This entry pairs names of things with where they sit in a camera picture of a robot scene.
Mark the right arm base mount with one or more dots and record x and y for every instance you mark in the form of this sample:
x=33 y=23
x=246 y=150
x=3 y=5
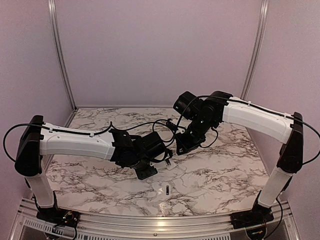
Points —
x=244 y=219

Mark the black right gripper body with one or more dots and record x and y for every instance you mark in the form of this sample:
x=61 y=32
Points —
x=195 y=138

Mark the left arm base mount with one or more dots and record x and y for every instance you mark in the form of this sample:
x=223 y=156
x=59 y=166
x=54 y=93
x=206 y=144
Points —
x=62 y=217

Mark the white remote control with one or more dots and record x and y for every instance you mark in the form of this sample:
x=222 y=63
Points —
x=169 y=164

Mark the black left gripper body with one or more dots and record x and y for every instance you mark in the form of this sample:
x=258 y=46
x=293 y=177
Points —
x=142 y=174

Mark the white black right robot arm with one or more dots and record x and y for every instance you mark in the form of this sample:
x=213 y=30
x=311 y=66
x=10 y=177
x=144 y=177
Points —
x=220 y=107

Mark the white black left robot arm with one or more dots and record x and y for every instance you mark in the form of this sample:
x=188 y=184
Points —
x=43 y=139

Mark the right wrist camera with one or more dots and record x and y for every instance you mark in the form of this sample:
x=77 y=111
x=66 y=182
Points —
x=172 y=125

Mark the aluminium frame post right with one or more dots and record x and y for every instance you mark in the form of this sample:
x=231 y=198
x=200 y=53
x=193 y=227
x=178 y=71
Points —
x=258 y=42

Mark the aluminium frame post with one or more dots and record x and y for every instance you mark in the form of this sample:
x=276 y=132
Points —
x=258 y=42
x=59 y=52

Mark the aluminium front rail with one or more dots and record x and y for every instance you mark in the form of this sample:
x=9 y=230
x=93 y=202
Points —
x=98 y=226

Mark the aluminium frame post left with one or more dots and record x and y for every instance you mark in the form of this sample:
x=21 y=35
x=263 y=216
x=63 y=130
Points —
x=59 y=52

